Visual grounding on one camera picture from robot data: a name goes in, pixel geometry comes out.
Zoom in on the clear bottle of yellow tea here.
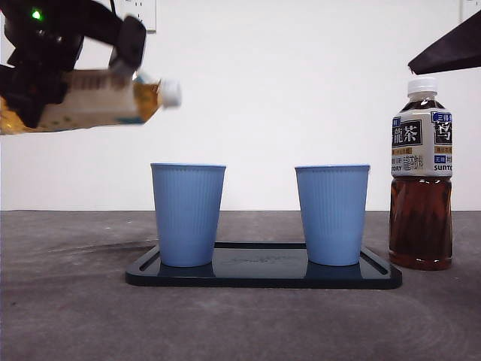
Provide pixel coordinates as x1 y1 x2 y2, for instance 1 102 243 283
0 69 184 135

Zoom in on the blue ribbed cup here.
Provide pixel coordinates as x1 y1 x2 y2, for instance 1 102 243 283
150 162 228 268
295 163 371 267

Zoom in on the dark blue tray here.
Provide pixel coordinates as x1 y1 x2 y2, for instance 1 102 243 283
125 242 404 290

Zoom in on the white wall socket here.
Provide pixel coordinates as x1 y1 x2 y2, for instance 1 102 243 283
123 0 157 34
461 0 481 24

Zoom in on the dark oolong tea bottle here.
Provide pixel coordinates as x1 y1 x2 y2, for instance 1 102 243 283
389 77 455 272

